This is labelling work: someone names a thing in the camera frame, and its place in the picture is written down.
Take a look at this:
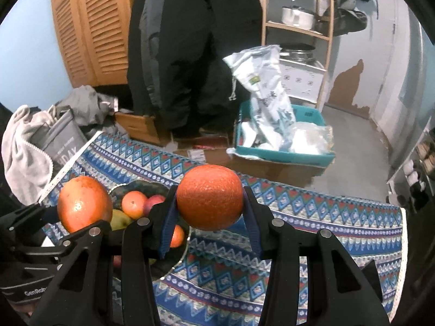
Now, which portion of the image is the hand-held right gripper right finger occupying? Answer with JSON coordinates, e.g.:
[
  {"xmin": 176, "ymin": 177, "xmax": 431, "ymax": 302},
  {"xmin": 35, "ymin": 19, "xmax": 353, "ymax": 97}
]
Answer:
[{"xmin": 240, "ymin": 185, "xmax": 391, "ymax": 326}]

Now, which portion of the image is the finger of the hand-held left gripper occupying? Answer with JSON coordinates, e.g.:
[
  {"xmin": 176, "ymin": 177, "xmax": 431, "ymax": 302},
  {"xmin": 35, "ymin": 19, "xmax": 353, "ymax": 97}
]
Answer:
[
  {"xmin": 0, "ymin": 233, "xmax": 67, "ymax": 265},
  {"xmin": 0, "ymin": 204, "xmax": 63, "ymax": 231}
]

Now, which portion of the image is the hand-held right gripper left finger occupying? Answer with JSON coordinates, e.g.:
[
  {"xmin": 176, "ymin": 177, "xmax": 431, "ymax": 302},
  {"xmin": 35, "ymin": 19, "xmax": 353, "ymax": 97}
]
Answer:
[{"xmin": 29, "ymin": 185, "xmax": 181, "ymax": 326}]

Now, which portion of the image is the small orange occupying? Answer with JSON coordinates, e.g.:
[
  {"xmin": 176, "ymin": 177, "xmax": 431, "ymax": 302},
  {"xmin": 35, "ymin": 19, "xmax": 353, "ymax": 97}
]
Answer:
[{"xmin": 169, "ymin": 225, "xmax": 186, "ymax": 248}]

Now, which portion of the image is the red apple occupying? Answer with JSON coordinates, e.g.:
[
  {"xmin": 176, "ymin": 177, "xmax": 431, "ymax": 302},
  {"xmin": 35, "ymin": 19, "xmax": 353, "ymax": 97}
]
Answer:
[{"xmin": 143, "ymin": 195, "xmax": 167, "ymax": 216}]

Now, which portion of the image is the large orange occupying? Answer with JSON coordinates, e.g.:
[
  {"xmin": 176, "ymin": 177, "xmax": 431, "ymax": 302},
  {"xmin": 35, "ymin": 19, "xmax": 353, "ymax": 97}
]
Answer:
[{"xmin": 121, "ymin": 191, "xmax": 149, "ymax": 220}]

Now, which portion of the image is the yellow mango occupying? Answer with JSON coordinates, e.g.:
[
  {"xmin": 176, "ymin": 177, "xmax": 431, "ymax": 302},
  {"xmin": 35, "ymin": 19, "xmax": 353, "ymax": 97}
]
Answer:
[{"xmin": 110, "ymin": 209, "xmax": 135, "ymax": 231}]

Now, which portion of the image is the reddish orange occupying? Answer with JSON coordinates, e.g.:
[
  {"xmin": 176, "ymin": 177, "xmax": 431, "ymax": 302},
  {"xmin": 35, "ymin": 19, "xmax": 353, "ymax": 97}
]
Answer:
[{"xmin": 57, "ymin": 176, "xmax": 113, "ymax": 234}]

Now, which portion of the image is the bright orange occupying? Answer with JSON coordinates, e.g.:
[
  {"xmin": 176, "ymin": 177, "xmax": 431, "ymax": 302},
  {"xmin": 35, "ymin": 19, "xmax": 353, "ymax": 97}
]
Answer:
[{"xmin": 177, "ymin": 164, "xmax": 244, "ymax": 231}]

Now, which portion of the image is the dark green glass plate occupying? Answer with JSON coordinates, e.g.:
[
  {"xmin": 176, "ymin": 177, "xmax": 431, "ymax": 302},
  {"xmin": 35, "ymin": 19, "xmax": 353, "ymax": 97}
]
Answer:
[{"xmin": 109, "ymin": 180, "xmax": 191, "ymax": 282}]

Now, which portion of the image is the blue patterned tablecloth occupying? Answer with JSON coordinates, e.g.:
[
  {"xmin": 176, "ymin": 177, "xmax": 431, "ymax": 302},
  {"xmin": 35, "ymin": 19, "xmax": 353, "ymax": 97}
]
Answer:
[{"xmin": 39, "ymin": 131, "xmax": 406, "ymax": 326}]

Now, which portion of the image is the brown cardboard box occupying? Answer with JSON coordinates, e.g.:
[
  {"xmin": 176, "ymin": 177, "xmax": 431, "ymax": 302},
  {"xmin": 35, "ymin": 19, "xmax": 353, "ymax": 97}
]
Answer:
[{"xmin": 204, "ymin": 149, "xmax": 327, "ymax": 189}]

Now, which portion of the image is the light grey fleece cloth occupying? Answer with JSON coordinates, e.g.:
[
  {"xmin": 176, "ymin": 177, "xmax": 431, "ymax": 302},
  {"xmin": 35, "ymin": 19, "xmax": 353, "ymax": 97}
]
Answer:
[{"xmin": 2, "ymin": 105, "xmax": 57, "ymax": 206}]

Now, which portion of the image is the teal box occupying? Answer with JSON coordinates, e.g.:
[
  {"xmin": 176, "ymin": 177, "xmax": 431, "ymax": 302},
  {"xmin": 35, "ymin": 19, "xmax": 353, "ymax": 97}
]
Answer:
[{"xmin": 234, "ymin": 101, "xmax": 336, "ymax": 168}]

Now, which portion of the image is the grey tote bag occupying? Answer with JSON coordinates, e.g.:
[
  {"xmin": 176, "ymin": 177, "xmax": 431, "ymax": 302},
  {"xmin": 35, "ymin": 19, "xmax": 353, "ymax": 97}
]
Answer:
[{"xmin": 29, "ymin": 107, "xmax": 89, "ymax": 167}]

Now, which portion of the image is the white plastic bag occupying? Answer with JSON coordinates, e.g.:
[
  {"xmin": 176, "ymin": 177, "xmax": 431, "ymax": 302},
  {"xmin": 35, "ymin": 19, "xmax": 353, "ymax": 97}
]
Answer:
[{"xmin": 289, "ymin": 122, "xmax": 334, "ymax": 155}]

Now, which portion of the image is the wooden drawer box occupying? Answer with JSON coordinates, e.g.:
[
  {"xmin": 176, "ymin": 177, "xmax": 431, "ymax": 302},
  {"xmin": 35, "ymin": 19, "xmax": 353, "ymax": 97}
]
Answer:
[{"xmin": 114, "ymin": 110, "xmax": 170, "ymax": 146}]

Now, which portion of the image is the grey clothing pile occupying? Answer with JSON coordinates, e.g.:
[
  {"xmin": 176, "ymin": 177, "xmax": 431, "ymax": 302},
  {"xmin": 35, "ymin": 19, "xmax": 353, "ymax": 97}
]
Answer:
[{"xmin": 56, "ymin": 86, "xmax": 119, "ymax": 136}]

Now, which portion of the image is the white printed rice bag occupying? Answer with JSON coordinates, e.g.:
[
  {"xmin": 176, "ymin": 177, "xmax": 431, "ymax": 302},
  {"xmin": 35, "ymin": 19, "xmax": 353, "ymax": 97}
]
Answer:
[{"xmin": 222, "ymin": 45, "xmax": 296, "ymax": 152}]

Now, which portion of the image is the white plastic crate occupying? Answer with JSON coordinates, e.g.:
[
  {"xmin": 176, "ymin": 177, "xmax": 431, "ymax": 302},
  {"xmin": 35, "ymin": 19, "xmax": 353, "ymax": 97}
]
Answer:
[{"xmin": 279, "ymin": 58, "xmax": 327, "ymax": 102}]

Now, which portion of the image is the white shoe rack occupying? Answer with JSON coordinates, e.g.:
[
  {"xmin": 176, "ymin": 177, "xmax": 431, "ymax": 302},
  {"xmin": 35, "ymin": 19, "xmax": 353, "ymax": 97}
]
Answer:
[{"xmin": 387, "ymin": 115, "xmax": 435, "ymax": 214}]

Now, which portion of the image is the group of shoes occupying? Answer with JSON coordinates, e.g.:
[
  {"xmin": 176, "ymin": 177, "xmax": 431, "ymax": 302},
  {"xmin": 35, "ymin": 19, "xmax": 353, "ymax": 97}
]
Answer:
[{"xmin": 403, "ymin": 136, "xmax": 435, "ymax": 211}]

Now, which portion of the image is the black coat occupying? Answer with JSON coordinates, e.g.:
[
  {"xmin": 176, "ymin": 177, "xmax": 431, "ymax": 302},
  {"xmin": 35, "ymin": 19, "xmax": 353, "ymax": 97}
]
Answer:
[{"xmin": 126, "ymin": 0, "xmax": 264, "ymax": 140}]

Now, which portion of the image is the steel pot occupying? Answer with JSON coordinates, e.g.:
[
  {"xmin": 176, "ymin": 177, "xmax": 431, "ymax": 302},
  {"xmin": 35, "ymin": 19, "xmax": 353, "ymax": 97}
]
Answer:
[{"xmin": 280, "ymin": 43, "xmax": 316, "ymax": 64}]

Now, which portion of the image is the grey jacket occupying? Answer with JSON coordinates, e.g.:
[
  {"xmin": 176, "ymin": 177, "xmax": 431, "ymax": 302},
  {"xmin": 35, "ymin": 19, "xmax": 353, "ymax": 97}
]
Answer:
[{"xmin": 139, "ymin": 0, "xmax": 167, "ymax": 109}]

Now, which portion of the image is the grey pipe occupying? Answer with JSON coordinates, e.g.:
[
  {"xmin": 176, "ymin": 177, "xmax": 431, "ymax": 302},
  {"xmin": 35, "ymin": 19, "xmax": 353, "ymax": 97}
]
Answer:
[{"xmin": 389, "ymin": 14, "xmax": 434, "ymax": 172}]

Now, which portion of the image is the wooden louvered wardrobe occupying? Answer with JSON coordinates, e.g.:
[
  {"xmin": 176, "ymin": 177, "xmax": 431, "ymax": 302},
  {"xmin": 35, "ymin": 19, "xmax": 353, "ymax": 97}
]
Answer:
[{"xmin": 50, "ymin": 0, "xmax": 143, "ymax": 87}]

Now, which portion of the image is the wooden shelf unit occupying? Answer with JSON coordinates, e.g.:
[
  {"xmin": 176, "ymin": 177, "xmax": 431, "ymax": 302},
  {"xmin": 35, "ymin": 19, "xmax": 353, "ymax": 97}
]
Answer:
[{"xmin": 261, "ymin": 0, "xmax": 335, "ymax": 106}]

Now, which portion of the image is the white cooking pot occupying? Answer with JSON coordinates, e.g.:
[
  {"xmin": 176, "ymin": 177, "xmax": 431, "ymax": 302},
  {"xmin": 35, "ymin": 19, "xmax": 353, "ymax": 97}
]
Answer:
[{"xmin": 281, "ymin": 6, "xmax": 315, "ymax": 29}]

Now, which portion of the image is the grey hanging bag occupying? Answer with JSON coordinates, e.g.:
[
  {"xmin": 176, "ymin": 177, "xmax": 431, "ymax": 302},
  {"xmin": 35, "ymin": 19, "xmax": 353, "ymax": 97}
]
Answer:
[{"xmin": 314, "ymin": 0, "xmax": 368, "ymax": 38}]

